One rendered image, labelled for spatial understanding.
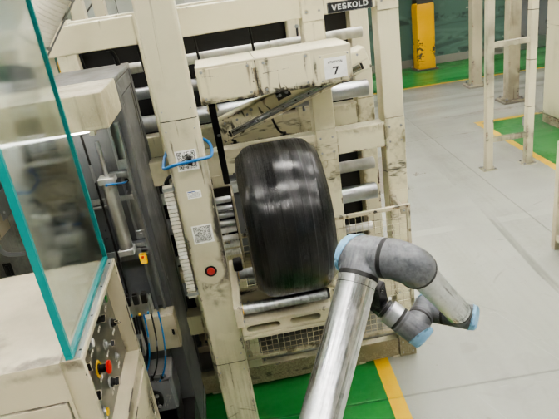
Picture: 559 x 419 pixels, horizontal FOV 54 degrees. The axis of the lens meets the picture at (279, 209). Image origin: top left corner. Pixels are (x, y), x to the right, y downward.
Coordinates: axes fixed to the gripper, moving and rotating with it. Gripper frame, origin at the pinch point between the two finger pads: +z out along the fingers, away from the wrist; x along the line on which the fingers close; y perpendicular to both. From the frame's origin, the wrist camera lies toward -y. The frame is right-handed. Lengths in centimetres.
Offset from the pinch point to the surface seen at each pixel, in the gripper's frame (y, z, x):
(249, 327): 30.6, 16.2, -28.6
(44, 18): -28, 137, -6
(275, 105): 1, 64, 43
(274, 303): 20.9, 14.3, -17.8
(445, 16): 527, 157, 835
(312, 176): -22.0, 28.0, 11.4
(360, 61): -15, 47, 75
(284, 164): -20.3, 38.5, 9.9
